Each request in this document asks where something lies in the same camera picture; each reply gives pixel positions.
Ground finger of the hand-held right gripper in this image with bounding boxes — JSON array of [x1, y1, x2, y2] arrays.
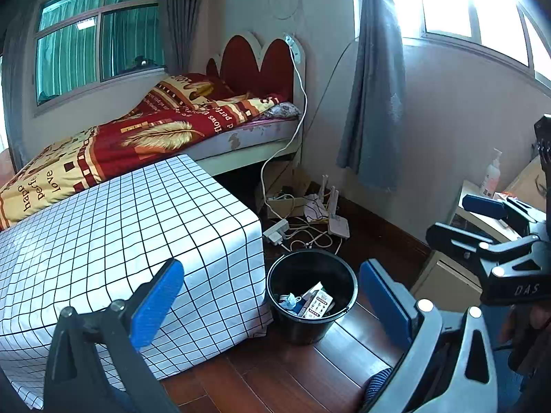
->
[[462, 194, 541, 235], [425, 221, 551, 279]]

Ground floral pillow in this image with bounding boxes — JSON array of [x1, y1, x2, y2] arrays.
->
[[260, 101, 300, 120]]

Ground flat cardboard sheet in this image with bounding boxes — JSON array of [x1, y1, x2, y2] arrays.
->
[[503, 155, 545, 201]]

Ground large sliding window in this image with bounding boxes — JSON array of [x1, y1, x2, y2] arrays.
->
[[33, 0, 168, 109]]

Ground beige nightstand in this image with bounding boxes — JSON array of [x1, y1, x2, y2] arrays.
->
[[411, 181, 513, 297]]

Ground white modem box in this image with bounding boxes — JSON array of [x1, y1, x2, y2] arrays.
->
[[303, 195, 330, 224]]

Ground person's right hand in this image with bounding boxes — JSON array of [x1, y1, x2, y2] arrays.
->
[[501, 303, 551, 373]]

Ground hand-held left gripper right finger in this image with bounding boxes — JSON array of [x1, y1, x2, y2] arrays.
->
[[359, 259, 500, 413]]

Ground thick white cable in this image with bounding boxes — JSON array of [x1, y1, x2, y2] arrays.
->
[[259, 49, 308, 199]]

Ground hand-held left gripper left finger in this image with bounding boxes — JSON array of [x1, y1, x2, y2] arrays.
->
[[43, 258, 186, 413]]

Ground white coiled cable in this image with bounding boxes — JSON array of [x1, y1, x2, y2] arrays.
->
[[280, 224, 345, 254]]

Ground green curtain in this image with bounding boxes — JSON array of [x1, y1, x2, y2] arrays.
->
[[37, 0, 164, 102]]

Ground thin wall cable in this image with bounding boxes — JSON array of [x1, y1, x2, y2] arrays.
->
[[301, 39, 358, 138]]

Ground wide bright window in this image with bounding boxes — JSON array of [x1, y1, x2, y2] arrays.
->
[[394, 0, 551, 80]]

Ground purple sheeted mattress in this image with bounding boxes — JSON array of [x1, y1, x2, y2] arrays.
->
[[185, 116, 301, 160]]

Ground white power strip on cable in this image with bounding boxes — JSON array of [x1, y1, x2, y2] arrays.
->
[[284, 32, 302, 59]]

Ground blue striped clothing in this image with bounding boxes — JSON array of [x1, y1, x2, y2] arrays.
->
[[361, 368, 394, 403]]

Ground blue-grey curtain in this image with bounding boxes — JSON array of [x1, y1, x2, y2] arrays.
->
[[336, 0, 407, 193]]

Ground grey curtain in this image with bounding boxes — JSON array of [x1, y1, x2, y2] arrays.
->
[[159, 0, 214, 76], [0, 17, 39, 173]]

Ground white router with antennas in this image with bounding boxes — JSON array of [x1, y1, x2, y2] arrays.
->
[[321, 174, 351, 240]]

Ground white bed with red headboard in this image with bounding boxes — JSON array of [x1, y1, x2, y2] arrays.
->
[[178, 31, 310, 173]]

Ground red print carton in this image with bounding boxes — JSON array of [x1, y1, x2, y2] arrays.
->
[[303, 290, 336, 320]]

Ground white checked tablecloth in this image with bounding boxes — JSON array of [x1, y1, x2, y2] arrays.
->
[[0, 153, 275, 411]]

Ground open cardboard box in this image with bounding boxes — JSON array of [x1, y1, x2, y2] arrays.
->
[[254, 161, 313, 220]]

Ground pump lotion bottle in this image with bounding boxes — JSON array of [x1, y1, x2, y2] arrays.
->
[[480, 148, 503, 199]]

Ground bed with red yellow blanket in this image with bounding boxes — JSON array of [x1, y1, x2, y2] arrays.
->
[[0, 73, 280, 231]]

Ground black trash bin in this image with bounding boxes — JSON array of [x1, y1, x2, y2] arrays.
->
[[267, 248, 359, 345]]

